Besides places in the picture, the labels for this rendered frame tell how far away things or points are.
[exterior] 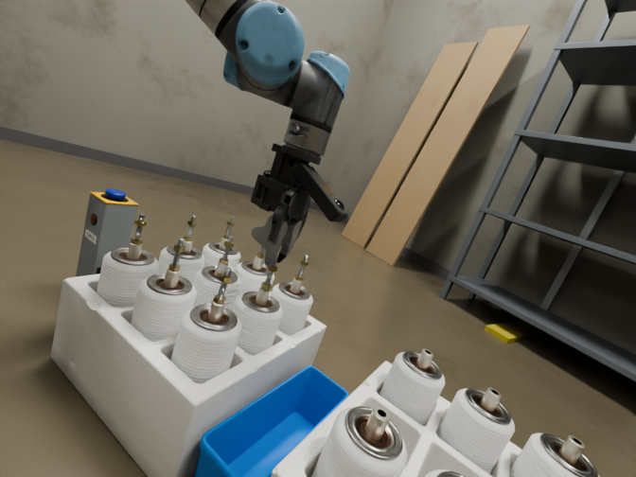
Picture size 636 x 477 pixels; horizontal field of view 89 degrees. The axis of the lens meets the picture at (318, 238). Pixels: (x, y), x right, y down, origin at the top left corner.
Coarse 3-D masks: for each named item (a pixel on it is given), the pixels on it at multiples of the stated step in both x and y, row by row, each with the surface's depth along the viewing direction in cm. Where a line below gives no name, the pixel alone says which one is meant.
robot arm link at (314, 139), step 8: (296, 120) 52; (288, 128) 54; (296, 128) 52; (304, 128) 52; (312, 128) 52; (288, 136) 54; (296, 136) 53; (304, 136) 52; (312, 136) 52; (320, 136) 53; (328, 136) 55; (288, 144) 55; (296, 144) 53; (304, 144) 53; (312, 144) 53; (320, 144) 54; (312, 152) 54; (320, 152) 54
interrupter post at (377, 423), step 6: (378, 408) 40; (372, 414) 40; (378, 414) 39; (384, 414) 40; (372, 420) 39; (378, 420) 39; (384, 420) 39; (366, 426) 40; (372, 426) 39; (378, 426) 39; (384, 426) 39; (366, 432) 40; (372, 432) 39; (378, 432) 39; (372, 438) 39; (378, 438) 39
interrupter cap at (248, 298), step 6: (246, 294) 63; (252, 294) 64; (246, 300) 61; (252, 300) 62; (270, 300) 64; (276, 300) 65; (252, 306) 59; (258, 306) 60; (264, 306) 62; (270, 306) 62; (276, 306) 63; (264, 312) 59; (270, 312) 60
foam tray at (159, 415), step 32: (64, 288) 61; (96, 288) 64; (64, 320) 61; (96, 320) 56; (128, 320) 59; (64, 352) 62; (96, 352) 56; (128, 352) 51; (160, 352) 51; (288, 352) 64; (96, 384) 56; (128, 384) 52; (160, 384) 47; (192, 384) 47; (224, 384) 49; (256, 384) 58; (128, 416) 52; (160, 416) 48; (192, 416) 44; (224, 416) 52; (128, 448) 52; (160, 448) 48; (192, 448) 48
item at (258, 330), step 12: (240, 300) 61; (240, 312) 59; (252, 312) 58; (276, 312) 61; (252, 324) 58; (264, 324) 59; (276, 324) 62; (240, 336) 59; (252, 336) 59; (264, 336) 60; (252, 348) 60; (264, 348) 61
